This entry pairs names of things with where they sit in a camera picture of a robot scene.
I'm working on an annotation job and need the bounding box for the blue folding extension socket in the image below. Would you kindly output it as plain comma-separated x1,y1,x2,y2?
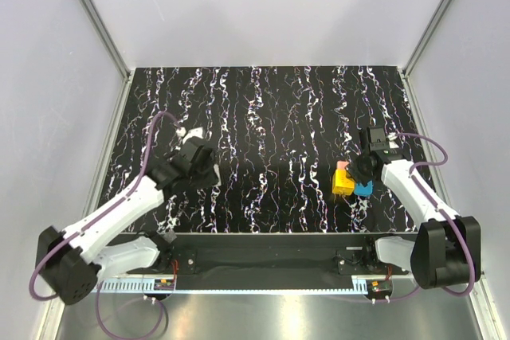
354,181,374,197

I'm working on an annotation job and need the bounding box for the pink plug adapter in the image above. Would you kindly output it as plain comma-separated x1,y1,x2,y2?
336,161,349,170

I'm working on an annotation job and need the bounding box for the yellow socket cube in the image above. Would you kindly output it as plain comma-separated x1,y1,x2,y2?
331,169,355,196

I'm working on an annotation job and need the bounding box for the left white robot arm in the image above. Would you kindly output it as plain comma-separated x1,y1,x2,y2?
29,137,220,305

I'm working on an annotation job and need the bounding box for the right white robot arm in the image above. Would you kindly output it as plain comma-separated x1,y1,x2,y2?
346,126,481,297

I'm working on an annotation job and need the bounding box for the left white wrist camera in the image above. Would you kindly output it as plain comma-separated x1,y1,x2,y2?
176,127,204,143

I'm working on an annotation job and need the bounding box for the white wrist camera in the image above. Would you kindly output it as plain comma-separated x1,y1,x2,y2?
176,127,204,143
386,134,402,150

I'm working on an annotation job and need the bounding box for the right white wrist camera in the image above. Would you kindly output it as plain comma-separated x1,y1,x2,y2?
386,134,402,150

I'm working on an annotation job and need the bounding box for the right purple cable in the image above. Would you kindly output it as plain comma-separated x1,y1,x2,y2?
374,131,477,299

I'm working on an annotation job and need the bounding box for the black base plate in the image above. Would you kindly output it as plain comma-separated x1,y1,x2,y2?
126,232,399,291

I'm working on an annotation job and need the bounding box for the slotted cable duct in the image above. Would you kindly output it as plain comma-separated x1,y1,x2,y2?
101,278,176,294

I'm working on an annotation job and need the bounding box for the left aluminium frame post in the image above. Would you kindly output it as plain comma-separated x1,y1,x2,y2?
79,0,131,80

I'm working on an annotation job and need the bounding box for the aluminium frame post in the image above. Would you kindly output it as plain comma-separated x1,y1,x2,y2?
79,0,131,80
402,0,454,77

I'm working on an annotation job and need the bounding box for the right aluminium frame post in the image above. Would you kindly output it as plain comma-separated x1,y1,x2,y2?
402,0,454,77

